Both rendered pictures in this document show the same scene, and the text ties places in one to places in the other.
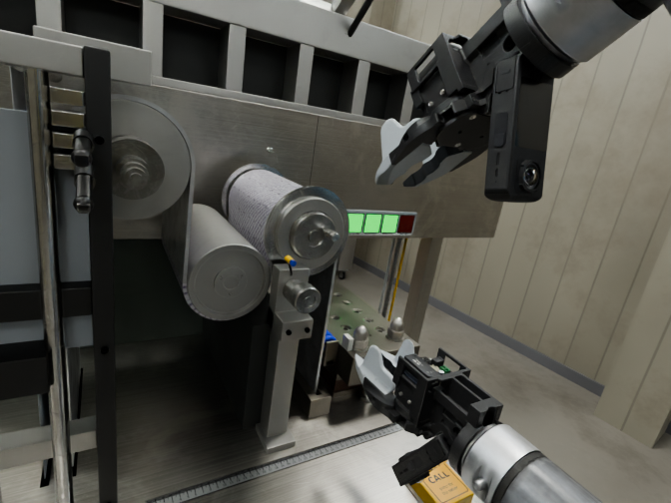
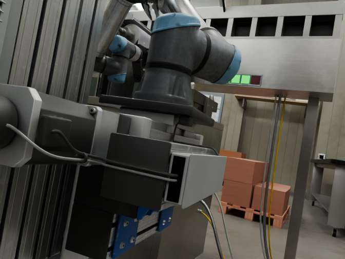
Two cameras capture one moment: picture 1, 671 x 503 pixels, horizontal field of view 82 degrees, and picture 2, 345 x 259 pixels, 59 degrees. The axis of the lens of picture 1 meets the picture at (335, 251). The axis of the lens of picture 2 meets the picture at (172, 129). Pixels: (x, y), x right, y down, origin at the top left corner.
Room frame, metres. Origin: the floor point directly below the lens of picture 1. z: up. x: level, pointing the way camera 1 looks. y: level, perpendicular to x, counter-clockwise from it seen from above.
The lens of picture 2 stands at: (-0.18, -1.51, 0.74)
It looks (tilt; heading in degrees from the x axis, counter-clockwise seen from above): 2 degrees up; 59
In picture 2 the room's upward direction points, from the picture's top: 10 degrees clockwise
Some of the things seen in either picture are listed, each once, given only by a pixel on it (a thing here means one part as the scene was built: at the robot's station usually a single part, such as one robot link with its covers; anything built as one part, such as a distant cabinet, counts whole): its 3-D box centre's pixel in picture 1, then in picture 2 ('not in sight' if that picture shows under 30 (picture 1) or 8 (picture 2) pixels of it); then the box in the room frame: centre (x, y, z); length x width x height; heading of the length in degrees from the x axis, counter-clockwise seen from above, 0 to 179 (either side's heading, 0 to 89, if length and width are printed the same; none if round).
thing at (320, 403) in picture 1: (290, 364); not in sight; (0.73, 0.06, 0.92); 0.28 x 0.04 x 0.04; 32
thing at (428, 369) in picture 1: (442, 407); (141, 56); (0.39, -0.15, 1.12); 0.12 x 0.08 x 0.09; 32
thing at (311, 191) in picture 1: (309, 233); not in sight; (0.59, 0.05, 1.25); 0.15 x 0.01 x 0.15; 122
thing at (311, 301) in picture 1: (305, 297); not in sight; (0.50, 0.03, 1.18); 0.04 x 0.02 x 0.04; 122
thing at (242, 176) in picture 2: not in sight; (260, 187); (2.98, 1.31, 0.34); 1.15 x 0.82 x 0.68; 29
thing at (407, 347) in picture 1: (403, 357); not in sight; (0.49, -0.12, 1.11); 0.09 x 0.03 x 0.06; 23
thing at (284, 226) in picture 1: (281, 215); not in sight; (0.69, 0.11, 1.25); 0.26 x 0.12 x 0.12; 32
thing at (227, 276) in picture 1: (211, 254); not in sight; (0.63, 0.21, 1.17); 0.26 x 0.12 x 0.12; 32
